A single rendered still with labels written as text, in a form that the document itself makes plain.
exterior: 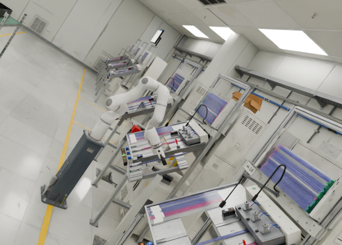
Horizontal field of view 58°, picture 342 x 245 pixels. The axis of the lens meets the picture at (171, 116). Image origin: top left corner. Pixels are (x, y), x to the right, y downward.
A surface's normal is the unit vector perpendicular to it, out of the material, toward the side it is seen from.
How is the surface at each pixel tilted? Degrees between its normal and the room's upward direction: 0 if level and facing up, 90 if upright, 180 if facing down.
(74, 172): 90
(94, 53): 90
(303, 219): 90
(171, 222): 44
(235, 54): 90
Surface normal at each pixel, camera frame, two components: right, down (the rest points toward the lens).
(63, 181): 0.38, 0.39
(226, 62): 0.22, 0.29
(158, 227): -0.14, -0.93
